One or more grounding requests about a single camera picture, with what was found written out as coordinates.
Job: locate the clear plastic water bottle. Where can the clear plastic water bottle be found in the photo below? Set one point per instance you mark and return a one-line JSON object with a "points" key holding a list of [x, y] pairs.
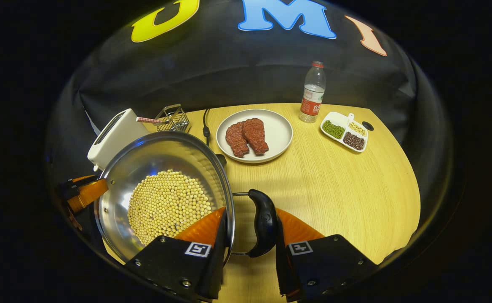
{"points": [[312, 97]]}

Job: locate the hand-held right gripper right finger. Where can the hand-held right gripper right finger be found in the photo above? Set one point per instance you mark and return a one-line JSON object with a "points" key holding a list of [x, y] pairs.
{"points": [[283, 269]]}

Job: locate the red striped straw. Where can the red striped straw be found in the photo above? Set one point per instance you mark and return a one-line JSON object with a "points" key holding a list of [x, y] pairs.
{"points": [[147, 120]]}

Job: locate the white round plate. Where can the white round plate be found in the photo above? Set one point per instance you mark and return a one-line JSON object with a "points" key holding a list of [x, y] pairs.
{"points": [[277, 130]]}

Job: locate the black backdrop cloth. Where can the black backdrop cloth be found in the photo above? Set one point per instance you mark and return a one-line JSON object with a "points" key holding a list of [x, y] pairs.
{"points": [[237, 75]]}

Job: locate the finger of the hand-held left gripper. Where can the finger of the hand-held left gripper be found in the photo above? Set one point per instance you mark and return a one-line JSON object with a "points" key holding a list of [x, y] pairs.
{"points": [[88, 193], [75, 187]]}

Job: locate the white toaster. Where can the white toaster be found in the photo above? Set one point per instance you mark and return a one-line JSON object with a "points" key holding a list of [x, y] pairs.
{"points": [[117, 134]]}

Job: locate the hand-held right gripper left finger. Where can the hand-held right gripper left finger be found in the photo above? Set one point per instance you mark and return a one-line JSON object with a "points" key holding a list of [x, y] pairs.
{"points": [[174, 265]]}

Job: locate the black induction cooktop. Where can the black induction cooktop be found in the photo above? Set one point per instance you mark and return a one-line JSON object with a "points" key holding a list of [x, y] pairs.
{"points": [[221, 160]]}

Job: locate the pile of soybeans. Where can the pile of soybeans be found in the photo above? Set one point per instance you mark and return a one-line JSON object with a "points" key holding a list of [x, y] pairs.
{"points": [[168, 206]]}

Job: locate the black table grommet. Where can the black table grommet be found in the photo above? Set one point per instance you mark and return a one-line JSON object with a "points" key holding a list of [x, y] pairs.
{"points": [[367, 126]]}

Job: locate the white divided bean dish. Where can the white divided bean dish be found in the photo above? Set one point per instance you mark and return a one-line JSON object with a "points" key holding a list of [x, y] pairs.
{"points": [[340, 126]]}

